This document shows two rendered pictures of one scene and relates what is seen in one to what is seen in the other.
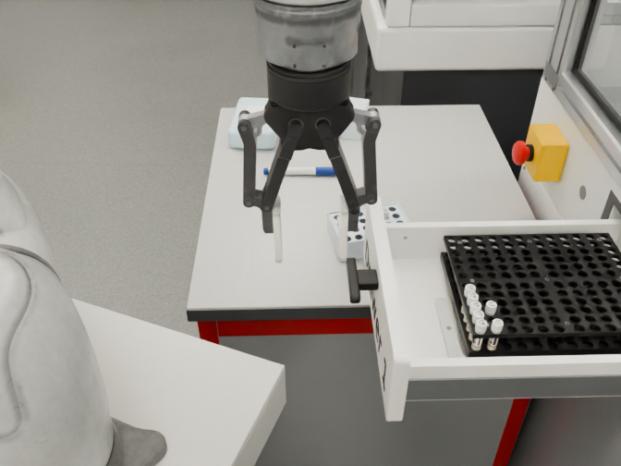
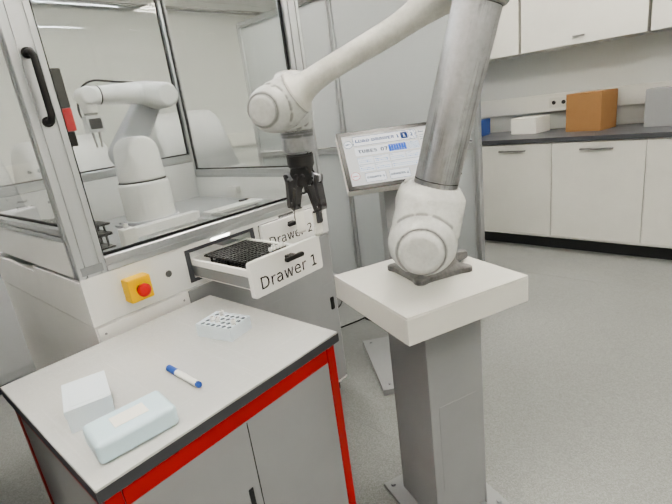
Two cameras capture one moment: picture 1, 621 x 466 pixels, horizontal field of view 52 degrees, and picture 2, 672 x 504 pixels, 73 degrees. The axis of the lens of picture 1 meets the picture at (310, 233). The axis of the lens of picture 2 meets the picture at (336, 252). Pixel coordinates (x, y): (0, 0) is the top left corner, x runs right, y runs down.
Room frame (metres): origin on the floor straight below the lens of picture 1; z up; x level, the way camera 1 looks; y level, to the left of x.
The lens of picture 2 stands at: (1.41, 0.95, 1.31)
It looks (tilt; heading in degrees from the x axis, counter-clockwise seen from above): 17 degrees down; 225
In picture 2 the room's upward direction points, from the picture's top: 8 degrees counter-clockwise
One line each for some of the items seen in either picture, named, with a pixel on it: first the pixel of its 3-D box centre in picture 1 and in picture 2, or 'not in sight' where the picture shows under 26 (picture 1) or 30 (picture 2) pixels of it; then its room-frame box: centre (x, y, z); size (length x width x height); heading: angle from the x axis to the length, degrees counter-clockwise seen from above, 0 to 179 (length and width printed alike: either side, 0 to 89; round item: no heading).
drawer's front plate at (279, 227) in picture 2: not in sight; (289, 229); (0.26, -0.42, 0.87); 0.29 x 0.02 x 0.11; 2
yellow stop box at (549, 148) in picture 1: (542, 153); (138, 287); (0.91, -0.38, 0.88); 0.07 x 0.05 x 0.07; 2
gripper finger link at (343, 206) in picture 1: (343, 228); (300, 221); (0.54, -0.04, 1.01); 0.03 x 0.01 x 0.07; 1
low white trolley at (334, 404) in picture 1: (354, 325); (204, 478); (0.98, -0.10, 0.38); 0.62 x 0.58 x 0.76; 2
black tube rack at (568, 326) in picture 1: (541, 297); (246, 259); (0.58, -0.29, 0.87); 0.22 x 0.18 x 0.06; 92
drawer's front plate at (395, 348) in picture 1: (383, 298); (287, 265); (0.57, -0.09, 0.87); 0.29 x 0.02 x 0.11; 2
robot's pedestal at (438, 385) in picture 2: not in sight; (437, 402); (0.35, 0.27, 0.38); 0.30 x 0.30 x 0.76; 69
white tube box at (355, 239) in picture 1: (370, 230); (223, 325); (0.82, -0.10, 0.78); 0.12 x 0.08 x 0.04; 104
